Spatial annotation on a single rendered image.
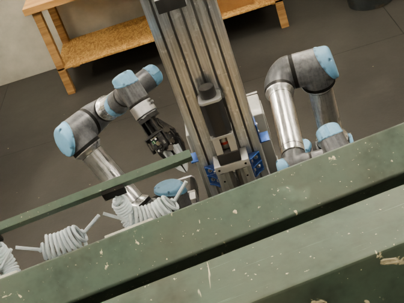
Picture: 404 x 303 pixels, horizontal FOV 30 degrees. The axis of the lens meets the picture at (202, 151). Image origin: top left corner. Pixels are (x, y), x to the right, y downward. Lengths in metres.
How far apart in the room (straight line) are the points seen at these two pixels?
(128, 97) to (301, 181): 1.01
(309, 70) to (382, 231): 1.62
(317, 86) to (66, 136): 0.90
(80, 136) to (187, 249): 1.39
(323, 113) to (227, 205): 1.25
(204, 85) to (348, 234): 1.88
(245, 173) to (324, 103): 0.47
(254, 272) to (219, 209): 0.55
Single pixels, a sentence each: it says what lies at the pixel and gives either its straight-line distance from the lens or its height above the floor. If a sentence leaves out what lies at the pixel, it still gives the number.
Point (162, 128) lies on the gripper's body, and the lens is 2.30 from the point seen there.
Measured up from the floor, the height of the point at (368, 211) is 2.20.
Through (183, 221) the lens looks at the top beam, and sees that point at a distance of 1.44.
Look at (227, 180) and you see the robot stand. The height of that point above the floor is 1.17.
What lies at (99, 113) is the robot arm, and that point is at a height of 1.60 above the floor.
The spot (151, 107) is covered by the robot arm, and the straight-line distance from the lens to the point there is 2.34.
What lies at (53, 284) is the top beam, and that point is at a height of 1.94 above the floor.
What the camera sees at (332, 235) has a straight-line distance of 0.92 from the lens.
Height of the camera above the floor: 2.79
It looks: 31 degrees down
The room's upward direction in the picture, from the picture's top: 20 degrees counter-clockwise
